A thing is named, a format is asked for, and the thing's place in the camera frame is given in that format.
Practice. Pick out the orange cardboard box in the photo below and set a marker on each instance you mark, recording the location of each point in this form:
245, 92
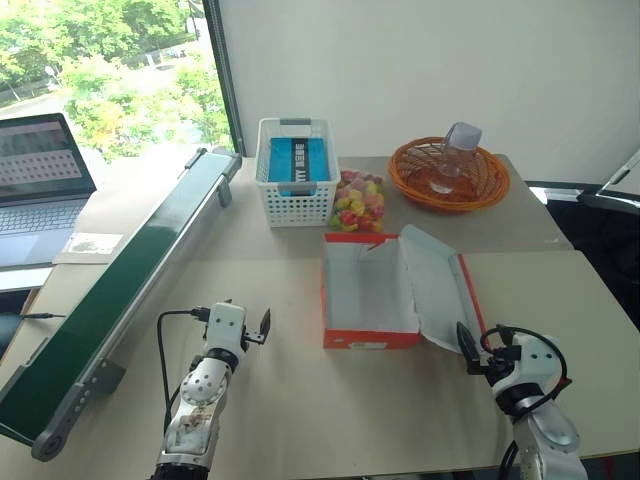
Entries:
367, 295

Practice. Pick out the bag of colourful candies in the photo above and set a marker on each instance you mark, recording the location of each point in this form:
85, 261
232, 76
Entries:
357, 202

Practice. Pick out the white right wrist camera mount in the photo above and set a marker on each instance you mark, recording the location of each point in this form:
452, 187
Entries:
537, 357

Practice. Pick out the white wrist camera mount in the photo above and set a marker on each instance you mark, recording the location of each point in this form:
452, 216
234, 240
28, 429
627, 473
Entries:
225, 325
537, 357

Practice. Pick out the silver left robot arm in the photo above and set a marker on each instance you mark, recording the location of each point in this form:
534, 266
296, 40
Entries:
200, 392

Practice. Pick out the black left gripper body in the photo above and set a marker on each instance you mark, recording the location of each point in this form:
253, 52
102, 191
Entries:
252, 339

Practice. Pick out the clear plastic jar with lid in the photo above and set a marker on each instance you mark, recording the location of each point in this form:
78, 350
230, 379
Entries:
452, 165

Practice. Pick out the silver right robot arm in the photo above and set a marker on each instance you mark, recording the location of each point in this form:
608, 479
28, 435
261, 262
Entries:
545, 435

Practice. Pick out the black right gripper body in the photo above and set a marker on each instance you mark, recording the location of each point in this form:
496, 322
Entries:
495, 365

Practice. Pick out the orange woven basket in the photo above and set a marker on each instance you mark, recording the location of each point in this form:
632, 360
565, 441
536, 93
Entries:
480, 192

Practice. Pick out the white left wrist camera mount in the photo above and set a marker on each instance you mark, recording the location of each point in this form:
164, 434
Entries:
225, 325

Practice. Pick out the white paper label sheet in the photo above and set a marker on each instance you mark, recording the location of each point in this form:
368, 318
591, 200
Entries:
95, 243

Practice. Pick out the green conveyor belt grey frame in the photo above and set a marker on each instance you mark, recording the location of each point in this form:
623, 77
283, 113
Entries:
125, 270

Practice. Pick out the grey laptop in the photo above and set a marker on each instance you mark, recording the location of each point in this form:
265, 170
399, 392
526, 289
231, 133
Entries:
35, 220

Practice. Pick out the blue packet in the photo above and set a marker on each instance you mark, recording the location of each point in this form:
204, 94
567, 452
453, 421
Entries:
282, 160

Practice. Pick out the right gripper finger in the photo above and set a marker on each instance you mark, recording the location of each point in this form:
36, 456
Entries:
467, 342

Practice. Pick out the white perforated plastic basket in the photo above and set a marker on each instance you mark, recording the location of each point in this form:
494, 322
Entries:
297, 210

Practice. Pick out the dark window frame post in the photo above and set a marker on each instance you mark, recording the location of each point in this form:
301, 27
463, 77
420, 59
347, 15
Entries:
222, 75

